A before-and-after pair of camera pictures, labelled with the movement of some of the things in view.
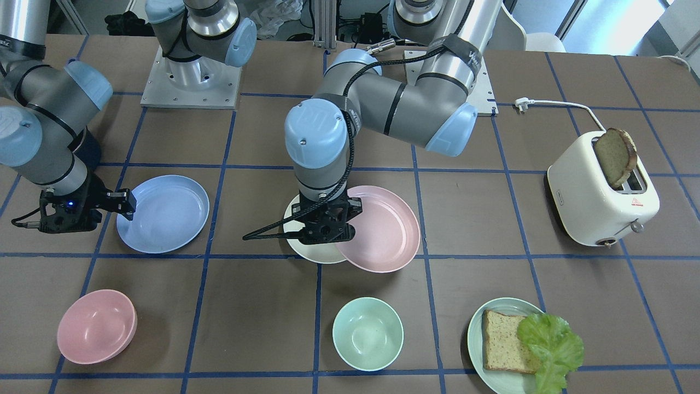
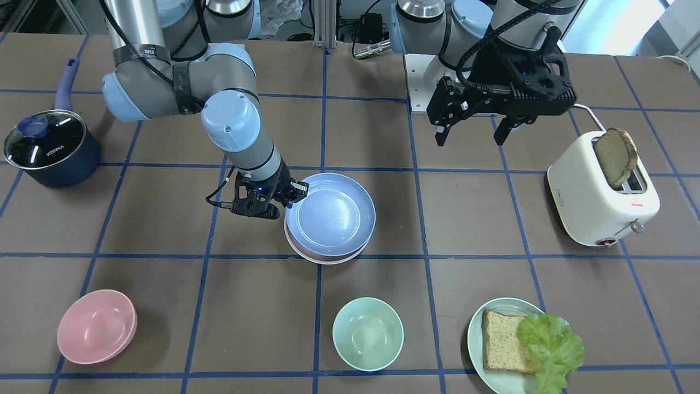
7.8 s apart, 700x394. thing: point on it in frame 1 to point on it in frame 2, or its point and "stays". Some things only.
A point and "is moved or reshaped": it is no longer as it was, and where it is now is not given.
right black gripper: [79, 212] to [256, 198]
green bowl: [368, 334] stays
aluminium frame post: [325, 24] stays
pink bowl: [97, 328] stays
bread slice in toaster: [617, 154] stays
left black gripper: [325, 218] to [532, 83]
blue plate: [170, 212] is moved or reshaped
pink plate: [387, 238] to [346, 255]
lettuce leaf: [554, 348] stays
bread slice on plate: [502, 349] stays
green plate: [500, 381] stays
